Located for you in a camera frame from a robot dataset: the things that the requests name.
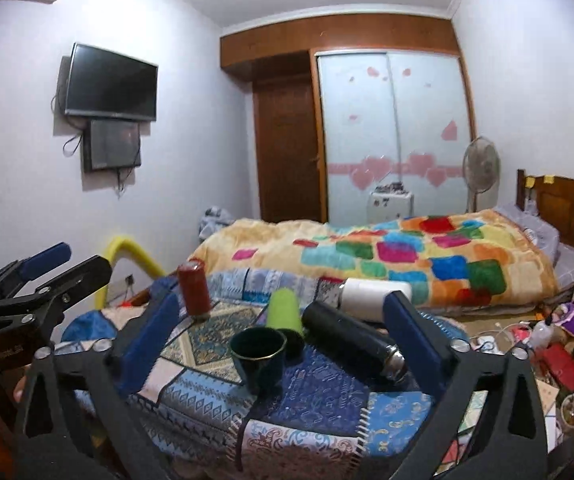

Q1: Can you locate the white cable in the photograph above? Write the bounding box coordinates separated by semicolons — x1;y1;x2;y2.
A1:
474;322;532;353

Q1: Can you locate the wooden bed headboard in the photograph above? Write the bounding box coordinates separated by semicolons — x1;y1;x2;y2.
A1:
515;168;574;262

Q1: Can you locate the grey pillow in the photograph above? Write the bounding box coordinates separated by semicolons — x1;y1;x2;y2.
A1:
496;202;564;262

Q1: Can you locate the dark green cup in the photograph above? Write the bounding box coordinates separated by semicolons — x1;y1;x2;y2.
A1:
229;327;288;395

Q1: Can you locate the black television cable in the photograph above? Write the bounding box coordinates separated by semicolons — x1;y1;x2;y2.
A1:
63;130;88;157

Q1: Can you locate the pile of grey clothes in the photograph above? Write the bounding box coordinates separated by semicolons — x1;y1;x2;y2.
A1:
197;205;238;241

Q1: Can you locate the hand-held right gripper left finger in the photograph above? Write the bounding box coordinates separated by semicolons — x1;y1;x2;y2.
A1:
14;291;182;480

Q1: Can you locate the wall-mounted black television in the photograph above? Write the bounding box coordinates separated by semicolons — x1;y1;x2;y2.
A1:
64;42;160;122

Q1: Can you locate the standing fan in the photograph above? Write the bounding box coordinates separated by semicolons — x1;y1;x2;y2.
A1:
461;135;502;214

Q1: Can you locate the red cup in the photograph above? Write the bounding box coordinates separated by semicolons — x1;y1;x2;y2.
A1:
177;258;213;319

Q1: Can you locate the blue patchwork cloth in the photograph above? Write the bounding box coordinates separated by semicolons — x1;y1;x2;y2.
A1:
61;267;474;472

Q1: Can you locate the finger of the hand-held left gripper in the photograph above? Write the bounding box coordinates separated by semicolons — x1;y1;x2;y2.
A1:
0;241;73;301
0;254;114;347

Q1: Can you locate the white storage box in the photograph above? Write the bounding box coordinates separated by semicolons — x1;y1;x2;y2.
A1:
369;184;416;222

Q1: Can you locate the red box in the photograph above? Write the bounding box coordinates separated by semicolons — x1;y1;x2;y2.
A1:
536;342;574;394

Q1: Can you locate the black thermos bottle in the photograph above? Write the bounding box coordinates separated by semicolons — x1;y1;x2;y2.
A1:
301;301;410;387

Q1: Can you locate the wooden wardrobe with sliding doors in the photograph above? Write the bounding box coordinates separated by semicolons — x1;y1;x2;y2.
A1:
219;13;478;227

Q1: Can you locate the white cup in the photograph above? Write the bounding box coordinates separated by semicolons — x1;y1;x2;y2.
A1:
338;278;413;322

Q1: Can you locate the person's left hand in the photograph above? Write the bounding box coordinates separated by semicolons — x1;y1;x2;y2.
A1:
12;367;30;405

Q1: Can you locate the small black monitor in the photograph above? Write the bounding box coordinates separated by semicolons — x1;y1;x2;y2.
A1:
82;118;143;172

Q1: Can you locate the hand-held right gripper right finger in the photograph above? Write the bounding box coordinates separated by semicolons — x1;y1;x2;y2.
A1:
382;291;555;480

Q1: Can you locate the colourful checked blanket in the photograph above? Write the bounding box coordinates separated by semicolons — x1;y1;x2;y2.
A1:
187;209;561;312

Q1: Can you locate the brown wooden door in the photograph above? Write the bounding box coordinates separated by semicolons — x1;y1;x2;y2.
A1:
252;77;328;224

